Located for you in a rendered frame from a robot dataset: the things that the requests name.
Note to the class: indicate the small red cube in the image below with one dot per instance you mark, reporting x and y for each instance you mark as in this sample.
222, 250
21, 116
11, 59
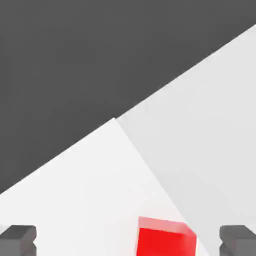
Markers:
166, 240

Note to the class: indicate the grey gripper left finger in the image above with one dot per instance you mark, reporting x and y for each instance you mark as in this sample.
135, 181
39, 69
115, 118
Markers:
18, 241

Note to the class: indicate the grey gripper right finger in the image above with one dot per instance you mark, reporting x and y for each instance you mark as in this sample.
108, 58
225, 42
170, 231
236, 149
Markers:
238, 241

